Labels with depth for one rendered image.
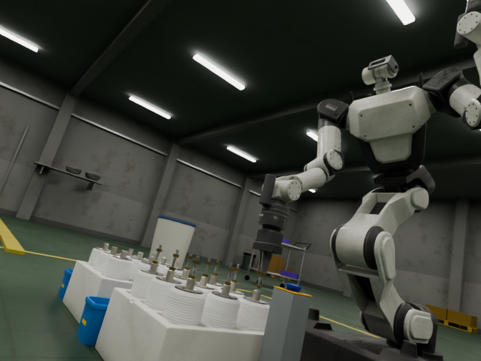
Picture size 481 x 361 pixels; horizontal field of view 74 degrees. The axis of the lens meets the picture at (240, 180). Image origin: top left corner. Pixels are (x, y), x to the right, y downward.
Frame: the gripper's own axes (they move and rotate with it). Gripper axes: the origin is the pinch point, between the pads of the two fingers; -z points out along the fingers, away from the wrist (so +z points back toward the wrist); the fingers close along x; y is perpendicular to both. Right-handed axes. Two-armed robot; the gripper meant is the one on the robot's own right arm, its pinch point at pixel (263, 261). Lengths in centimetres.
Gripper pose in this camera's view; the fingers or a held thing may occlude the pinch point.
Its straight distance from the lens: 102.4
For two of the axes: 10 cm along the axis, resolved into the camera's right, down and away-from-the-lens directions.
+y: -8.7, -3.1, -3.9
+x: -4.4, 1.1, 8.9
